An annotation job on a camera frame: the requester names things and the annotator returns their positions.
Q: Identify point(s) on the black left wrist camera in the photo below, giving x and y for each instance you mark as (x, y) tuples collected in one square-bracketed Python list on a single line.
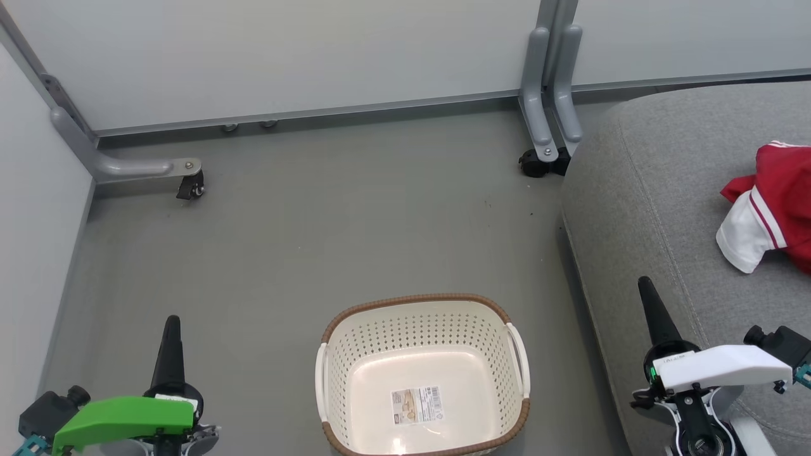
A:
[(51, 411)]

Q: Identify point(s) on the grey fabric sofa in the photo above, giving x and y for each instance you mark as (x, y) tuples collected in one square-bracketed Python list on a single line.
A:
[(665, 221)]

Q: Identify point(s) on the paper label sticker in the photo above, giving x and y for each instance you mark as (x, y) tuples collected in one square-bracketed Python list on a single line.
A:
[(417, 405)]

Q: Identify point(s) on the small grey leveler bolt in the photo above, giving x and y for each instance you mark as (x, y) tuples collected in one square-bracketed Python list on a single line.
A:
[(229, 127), (269, 123)]

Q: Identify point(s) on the grey partition corner post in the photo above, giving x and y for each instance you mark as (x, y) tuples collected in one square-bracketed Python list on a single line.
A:
[(63, 100)]

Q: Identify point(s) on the white perforated laundry basket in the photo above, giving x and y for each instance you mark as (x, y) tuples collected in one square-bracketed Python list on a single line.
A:
[(380, 342)]

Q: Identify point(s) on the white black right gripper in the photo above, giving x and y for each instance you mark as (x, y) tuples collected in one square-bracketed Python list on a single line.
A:
[(722, 367)]

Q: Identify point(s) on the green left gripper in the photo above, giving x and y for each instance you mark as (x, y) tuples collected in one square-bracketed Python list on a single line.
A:
[(120, 418)]

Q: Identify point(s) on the small black caster wheel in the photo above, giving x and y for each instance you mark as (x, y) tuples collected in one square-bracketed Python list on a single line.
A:
[(189, 187)]

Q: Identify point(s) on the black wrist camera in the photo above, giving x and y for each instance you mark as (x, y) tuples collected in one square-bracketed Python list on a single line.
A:
[(51, 411), (785, 345)]

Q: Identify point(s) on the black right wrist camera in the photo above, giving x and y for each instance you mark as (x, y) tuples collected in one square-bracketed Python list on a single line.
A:
[(785, 345)]

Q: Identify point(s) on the teal connector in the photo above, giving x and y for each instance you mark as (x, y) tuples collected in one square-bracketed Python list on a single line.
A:
[(28, 446), (803, 377)]

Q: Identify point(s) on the grey partition foot with caster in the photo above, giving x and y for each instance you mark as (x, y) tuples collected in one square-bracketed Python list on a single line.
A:
[(127, 168)]

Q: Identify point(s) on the red and white jersey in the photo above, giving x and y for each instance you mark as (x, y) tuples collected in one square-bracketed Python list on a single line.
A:
[(785, 190)]

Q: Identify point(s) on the grey partition bottom rail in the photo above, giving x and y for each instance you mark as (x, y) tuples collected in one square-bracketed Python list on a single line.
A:
[(317, 113), (697, 78)]

